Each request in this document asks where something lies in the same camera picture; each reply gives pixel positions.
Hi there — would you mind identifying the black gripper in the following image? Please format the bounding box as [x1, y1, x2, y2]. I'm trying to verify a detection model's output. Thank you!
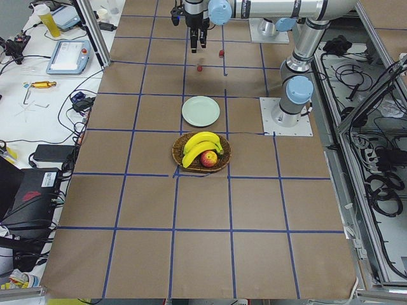
[184, 11, 210, 53]

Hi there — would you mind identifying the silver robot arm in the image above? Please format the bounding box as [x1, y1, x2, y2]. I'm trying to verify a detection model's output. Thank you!
[183, 1, 356, 61]
[272, 18, 330, 128]

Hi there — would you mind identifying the pale green round plate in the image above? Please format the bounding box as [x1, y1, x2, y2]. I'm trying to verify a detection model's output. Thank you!
[181, 96, 220, 127]

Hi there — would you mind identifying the yellow banana bunch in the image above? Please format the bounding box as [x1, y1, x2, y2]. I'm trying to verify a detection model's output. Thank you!
[182, 132, 224, 168]

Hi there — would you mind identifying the red yellow apple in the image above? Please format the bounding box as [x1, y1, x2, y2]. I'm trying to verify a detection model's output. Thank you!
[200, 151, 218, 168]

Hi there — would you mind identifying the grey teach pendant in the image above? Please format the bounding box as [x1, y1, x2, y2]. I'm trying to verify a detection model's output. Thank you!
[51, 6, 81, 31]
[46, 40, 91, 75]

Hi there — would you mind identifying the brown wicker basket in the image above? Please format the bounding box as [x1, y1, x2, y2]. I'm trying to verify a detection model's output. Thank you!
[172, 132, 231, 173]

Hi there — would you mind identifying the yellow bottle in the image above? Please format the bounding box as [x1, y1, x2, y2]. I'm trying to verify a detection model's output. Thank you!
[33, 4, 60, 37]

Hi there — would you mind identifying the gold wrapped tool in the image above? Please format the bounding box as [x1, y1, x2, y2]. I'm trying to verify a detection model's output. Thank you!
[30, 81, 57, 89]

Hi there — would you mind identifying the black power adapter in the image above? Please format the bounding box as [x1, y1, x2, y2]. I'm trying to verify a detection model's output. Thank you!
[33, 144, 74, 163]

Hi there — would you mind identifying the black computer case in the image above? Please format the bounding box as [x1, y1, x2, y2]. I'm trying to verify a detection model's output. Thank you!
[1, 158, 60, 230]

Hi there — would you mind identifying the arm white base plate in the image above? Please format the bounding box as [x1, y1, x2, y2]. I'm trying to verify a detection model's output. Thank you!
[249, 18, 290, 44]
[259, 97, 313, 137]

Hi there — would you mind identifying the aluminium frame post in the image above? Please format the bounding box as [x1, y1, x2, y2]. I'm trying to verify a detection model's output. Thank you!
[72, 0, 111, 68]

